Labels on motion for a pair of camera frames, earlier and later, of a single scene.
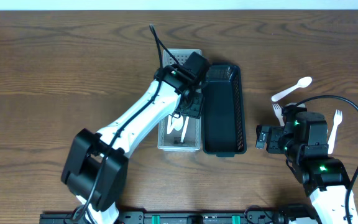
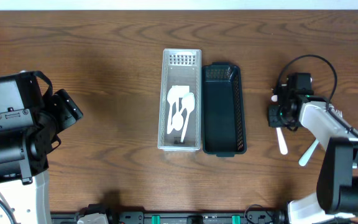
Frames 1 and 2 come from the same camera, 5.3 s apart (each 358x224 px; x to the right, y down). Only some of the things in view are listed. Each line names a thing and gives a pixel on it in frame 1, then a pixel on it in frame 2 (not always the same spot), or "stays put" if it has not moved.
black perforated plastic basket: [224, 129] stays put
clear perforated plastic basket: [173, 141] stays put
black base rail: [252, 217] stays put
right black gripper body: [276, 144] to [277, 117]
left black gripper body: [194, 104] to [62, 114]
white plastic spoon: [178, 122] stays put
